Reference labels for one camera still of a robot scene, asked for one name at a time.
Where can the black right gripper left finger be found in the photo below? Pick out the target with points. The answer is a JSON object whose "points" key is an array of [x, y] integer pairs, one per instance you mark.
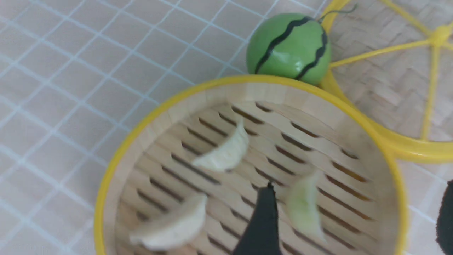
{"points": [[261, 237]]}

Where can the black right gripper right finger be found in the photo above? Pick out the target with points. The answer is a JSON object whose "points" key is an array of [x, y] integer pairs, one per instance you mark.
{"points": [[444, 226]]}

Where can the pale green dumpling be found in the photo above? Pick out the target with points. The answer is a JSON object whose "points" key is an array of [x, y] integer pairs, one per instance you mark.
{"points": [[301, 206]]}

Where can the white dumpling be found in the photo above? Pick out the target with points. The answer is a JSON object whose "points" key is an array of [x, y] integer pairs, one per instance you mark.
{"points": [[229, 154], [174, 229]]}

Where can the bamboo steamer tray yellow rim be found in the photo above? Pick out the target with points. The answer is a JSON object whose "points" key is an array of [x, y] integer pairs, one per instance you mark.
{"points": [[294, 129]]}

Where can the woven bamboo steamer lid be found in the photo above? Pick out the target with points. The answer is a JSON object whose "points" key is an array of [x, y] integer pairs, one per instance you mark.
{"points": [[392, 61]]}

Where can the green toy watermelon ball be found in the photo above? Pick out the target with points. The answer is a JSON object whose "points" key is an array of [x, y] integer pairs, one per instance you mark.
{"points": [[290, 45]]}

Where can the pink checked tablecloth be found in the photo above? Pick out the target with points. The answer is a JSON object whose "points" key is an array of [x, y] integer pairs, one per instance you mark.
{"points": [[77, 76]]}

